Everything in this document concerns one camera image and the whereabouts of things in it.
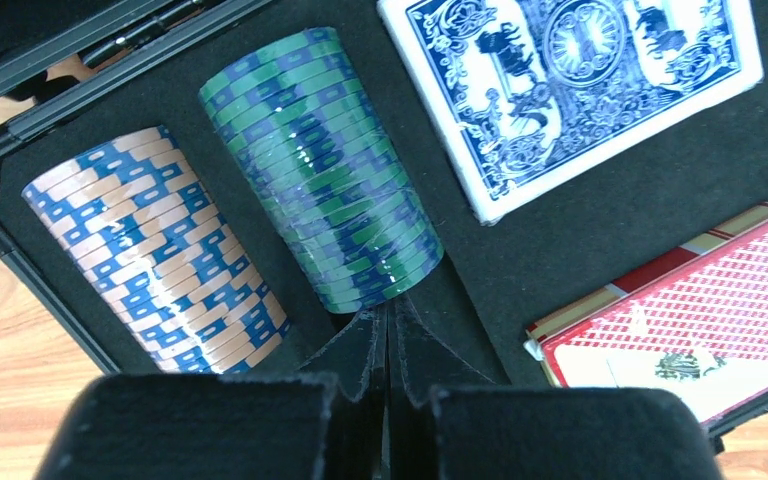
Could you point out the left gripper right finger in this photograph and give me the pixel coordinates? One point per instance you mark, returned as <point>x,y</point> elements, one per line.
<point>449,421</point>

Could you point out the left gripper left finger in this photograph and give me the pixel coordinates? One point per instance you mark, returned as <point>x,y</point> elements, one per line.
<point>322,421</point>

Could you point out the green blue chip stack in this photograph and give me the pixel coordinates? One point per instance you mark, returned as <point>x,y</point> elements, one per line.
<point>296,118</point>

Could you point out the blue card deck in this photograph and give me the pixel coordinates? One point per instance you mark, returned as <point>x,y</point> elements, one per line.
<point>526,95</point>

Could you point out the tan blue chip stack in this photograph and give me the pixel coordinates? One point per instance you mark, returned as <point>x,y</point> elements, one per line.
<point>140,226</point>

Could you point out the red card deck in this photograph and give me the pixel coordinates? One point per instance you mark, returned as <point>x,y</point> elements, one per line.
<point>693,321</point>

